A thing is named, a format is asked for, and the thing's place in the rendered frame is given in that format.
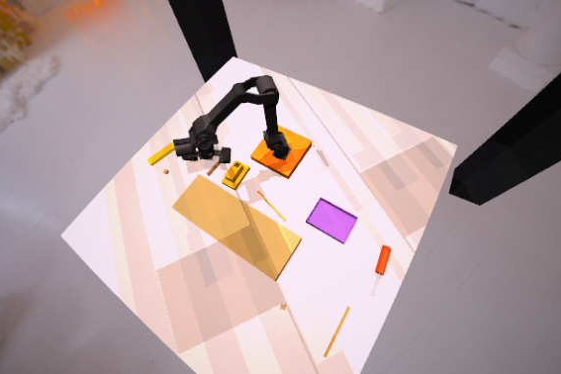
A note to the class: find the yellow rectangular bar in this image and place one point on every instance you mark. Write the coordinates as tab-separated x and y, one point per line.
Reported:
161	154

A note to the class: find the purple shallow tray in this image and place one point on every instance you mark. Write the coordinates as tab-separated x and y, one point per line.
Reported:
331	220

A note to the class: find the orange-handled awl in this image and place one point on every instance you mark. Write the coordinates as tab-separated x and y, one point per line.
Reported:
382	262

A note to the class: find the awl with brown wooden handle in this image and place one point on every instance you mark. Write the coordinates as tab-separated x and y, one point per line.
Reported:
213	168

